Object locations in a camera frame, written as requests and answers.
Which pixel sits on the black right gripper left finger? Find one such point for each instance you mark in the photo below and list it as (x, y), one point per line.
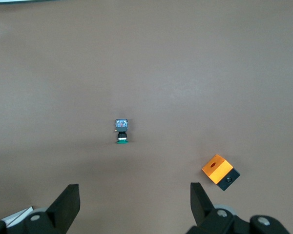
(66, 207)

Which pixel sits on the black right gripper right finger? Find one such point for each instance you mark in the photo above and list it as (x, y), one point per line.
(200, 207)

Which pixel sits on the white drawer cabinet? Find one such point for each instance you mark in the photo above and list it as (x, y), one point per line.
(17, 217)

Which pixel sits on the green push button switch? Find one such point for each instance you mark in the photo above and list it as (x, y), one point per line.
(122, 125)

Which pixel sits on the orange and black switch box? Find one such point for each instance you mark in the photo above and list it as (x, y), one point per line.
(217, 168)

